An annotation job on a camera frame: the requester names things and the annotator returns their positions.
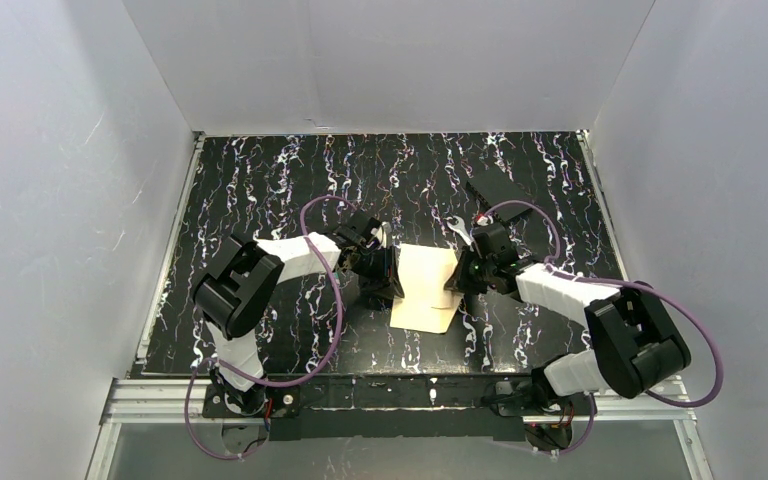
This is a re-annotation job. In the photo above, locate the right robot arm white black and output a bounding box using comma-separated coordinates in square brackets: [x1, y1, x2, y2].
[444, 216, 691, 402]

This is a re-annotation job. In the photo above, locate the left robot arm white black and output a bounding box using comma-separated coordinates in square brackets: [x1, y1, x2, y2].
[191, 210, 404, 396]

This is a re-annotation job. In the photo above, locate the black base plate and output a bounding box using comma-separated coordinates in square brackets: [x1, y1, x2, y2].
[201, 374, 597, 442]

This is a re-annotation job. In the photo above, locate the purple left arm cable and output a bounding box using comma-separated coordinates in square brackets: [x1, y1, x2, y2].
[183, 194, 360, 463]

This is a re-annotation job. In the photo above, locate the black flat box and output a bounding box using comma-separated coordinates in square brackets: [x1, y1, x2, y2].
[467, 169, 532, 225]

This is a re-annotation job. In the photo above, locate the aluminium front rail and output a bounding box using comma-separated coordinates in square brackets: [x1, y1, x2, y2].
[102, 375, 697, 423]

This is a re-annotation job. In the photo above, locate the cream envelope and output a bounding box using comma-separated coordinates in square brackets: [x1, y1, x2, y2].
[389, 244, 463, 334]

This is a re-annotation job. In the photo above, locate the silver wrench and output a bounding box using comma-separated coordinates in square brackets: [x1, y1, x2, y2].
[445, 215, 473, 250]

